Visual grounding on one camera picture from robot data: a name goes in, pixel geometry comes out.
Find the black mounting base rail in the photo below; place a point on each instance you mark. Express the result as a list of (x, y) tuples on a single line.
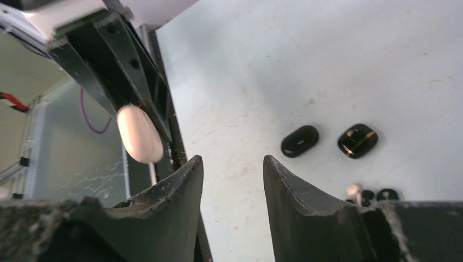
[(175, 154)]

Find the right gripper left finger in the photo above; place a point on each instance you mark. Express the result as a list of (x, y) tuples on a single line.
[(158, 224)]

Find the black gold-striped charging case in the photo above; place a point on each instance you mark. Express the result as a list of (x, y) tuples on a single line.
[(357, 141)]

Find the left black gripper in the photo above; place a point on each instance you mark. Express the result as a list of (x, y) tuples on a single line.
[(36, 23)]

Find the black ear-hook earbud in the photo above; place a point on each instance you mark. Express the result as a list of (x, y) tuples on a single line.
[(368, 198), (387, 194)]

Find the black oval charging case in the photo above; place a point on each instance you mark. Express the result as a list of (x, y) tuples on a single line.
[(299, 141)]

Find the pink earbud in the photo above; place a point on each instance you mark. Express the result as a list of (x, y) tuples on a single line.
[(355, 191)]

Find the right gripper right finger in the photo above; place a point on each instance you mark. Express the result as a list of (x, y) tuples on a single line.
[(308, 224)]

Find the grey slotted cable duct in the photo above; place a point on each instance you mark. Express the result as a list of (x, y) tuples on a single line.
[(36, 172)]

